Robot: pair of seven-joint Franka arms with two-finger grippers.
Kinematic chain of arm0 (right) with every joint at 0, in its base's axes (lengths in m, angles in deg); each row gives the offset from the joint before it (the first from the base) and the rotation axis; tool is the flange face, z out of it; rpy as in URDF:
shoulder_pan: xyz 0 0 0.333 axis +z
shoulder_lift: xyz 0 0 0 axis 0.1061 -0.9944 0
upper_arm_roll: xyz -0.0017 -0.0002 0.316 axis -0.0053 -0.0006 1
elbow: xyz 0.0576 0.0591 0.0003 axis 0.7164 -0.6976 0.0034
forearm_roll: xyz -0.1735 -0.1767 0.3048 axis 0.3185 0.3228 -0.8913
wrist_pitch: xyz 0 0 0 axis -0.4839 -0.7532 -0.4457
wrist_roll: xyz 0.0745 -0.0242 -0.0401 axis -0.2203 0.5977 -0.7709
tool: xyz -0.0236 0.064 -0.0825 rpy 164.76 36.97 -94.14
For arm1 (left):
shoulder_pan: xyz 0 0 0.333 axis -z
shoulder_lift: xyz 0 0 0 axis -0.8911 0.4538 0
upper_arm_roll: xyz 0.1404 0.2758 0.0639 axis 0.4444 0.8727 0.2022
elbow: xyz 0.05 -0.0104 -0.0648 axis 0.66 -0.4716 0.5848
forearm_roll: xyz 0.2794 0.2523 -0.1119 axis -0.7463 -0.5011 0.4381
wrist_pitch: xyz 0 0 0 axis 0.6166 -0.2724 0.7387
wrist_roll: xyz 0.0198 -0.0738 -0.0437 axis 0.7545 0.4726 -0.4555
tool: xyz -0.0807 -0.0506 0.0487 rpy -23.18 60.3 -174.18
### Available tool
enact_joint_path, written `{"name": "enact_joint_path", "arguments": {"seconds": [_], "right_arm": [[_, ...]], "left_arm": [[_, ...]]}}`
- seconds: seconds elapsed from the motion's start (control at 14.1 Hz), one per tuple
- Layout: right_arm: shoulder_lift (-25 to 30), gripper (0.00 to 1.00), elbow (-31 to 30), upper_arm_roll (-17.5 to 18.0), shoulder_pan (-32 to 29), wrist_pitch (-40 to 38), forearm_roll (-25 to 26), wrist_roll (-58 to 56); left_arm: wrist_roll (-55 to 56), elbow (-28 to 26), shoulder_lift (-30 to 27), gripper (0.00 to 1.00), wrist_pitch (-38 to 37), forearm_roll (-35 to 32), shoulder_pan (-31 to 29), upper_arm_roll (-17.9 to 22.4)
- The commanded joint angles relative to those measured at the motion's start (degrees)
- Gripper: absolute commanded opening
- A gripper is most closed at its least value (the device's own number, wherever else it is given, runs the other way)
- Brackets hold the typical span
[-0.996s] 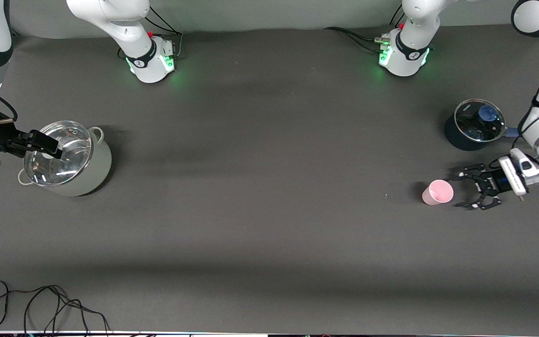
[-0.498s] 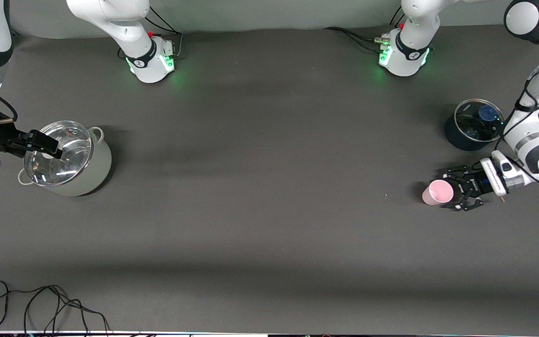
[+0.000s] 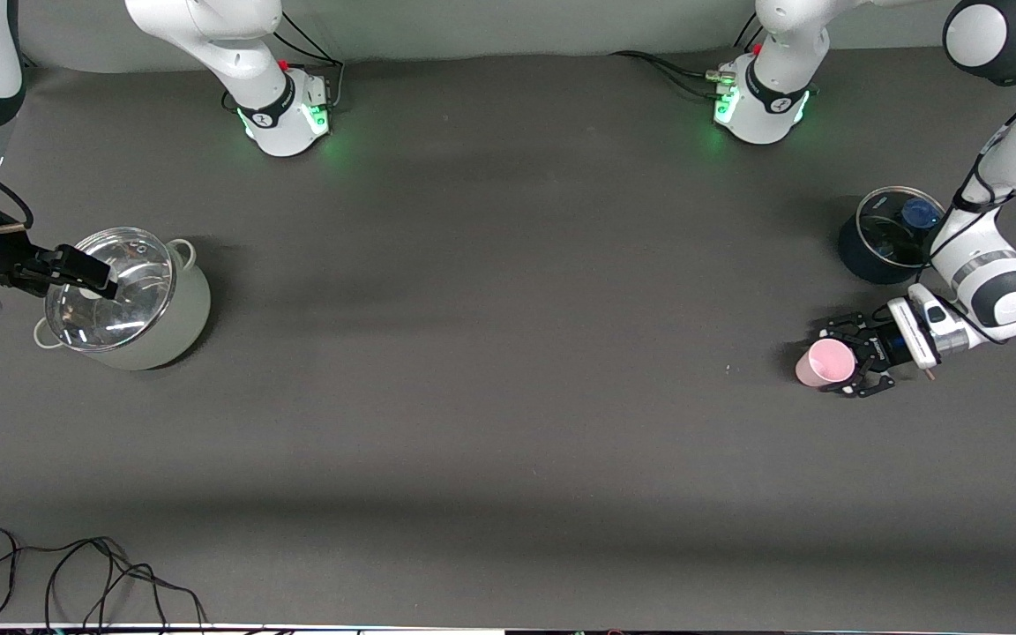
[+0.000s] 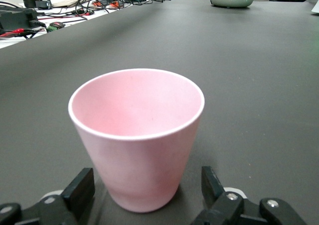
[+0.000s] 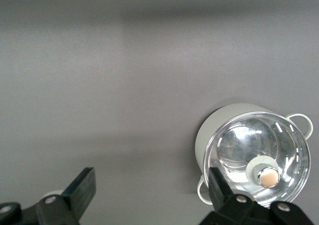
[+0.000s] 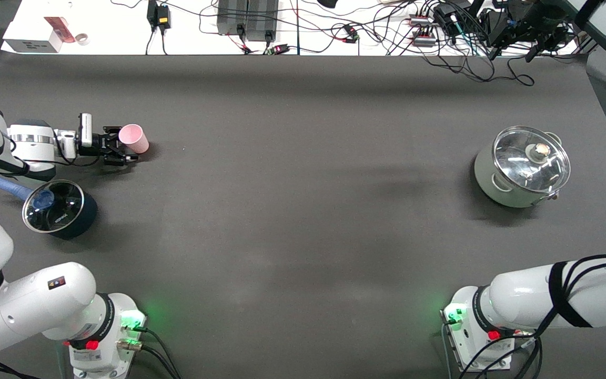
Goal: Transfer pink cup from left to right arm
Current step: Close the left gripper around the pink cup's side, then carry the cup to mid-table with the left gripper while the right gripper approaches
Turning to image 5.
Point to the dark grey table cover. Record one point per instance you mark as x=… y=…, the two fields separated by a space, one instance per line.
x=124 y=73

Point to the pale green cooking pot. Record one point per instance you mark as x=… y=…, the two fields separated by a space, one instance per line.
x=211 y=130

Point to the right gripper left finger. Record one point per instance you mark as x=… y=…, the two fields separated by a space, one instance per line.
x=79 y=192

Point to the glass lid with metal knob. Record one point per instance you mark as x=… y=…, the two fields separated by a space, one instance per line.
x=249 y=140

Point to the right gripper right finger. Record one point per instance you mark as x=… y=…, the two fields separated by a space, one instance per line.
x=219 y=192

